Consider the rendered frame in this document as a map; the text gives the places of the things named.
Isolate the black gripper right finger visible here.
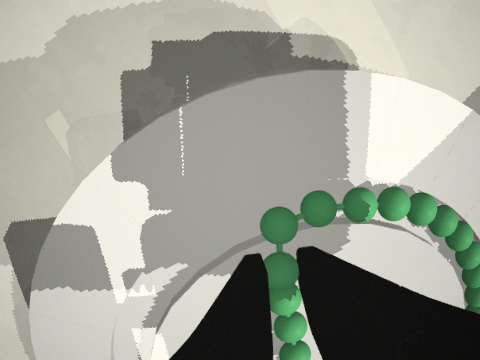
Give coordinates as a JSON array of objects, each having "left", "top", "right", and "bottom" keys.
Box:
[{"left": 296, "top": 245, "right": 480, "bottom": 360}]

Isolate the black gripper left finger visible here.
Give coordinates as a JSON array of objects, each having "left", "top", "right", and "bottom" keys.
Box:
[{"left": 169, "top": 252, "right": 273, "bottom": 360}]

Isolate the white round board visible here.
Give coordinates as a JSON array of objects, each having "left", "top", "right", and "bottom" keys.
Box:
[{"left": 28, "top": 69, "right": 480, "bottom": 360}]

